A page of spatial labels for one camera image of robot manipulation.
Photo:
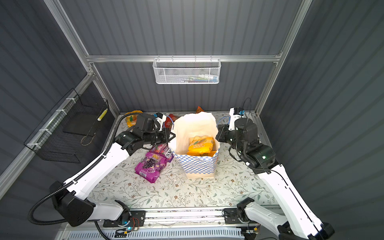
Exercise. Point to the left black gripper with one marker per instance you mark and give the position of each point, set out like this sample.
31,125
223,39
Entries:
165,138

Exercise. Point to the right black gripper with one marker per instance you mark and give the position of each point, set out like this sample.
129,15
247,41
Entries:
222,129

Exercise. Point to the purple grape snack bag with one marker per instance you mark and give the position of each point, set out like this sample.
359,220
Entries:
151,166

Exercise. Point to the white checkered paper bag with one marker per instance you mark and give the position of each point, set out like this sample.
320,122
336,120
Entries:
189,126

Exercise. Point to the yellow snack bag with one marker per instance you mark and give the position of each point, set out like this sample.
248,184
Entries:
202,146
132,119

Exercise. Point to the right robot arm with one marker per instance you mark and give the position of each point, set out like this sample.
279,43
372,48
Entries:
297,222

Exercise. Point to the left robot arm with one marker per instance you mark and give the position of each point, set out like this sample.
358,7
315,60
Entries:
72,198

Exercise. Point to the purple Fox's candy bag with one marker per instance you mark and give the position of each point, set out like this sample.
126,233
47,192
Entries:
164,151

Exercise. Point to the red candy bag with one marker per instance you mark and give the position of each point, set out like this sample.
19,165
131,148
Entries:
171,118

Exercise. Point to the floral table mat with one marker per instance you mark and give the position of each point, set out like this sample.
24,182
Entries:
232,183

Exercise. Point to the small orange snack packet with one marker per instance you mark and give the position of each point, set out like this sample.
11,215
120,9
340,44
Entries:
199,110

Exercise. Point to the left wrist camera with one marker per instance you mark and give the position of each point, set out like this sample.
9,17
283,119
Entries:
161,118

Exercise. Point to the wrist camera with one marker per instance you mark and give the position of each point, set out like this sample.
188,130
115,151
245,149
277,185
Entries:
235,113
161,118

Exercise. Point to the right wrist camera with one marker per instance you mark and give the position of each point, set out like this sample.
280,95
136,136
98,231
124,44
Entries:
235,113

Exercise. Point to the white wire wall basket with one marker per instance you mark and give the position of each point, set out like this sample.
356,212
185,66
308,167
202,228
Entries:
187,73

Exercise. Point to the black wire side basket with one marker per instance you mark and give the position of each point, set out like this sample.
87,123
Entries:
72,134

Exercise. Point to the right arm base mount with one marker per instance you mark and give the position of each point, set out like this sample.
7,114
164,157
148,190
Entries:
231,216

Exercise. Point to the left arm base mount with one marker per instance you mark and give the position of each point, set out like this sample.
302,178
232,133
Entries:
132,219

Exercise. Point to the white ventilated rail cover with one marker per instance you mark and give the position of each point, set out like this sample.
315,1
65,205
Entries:
178,234

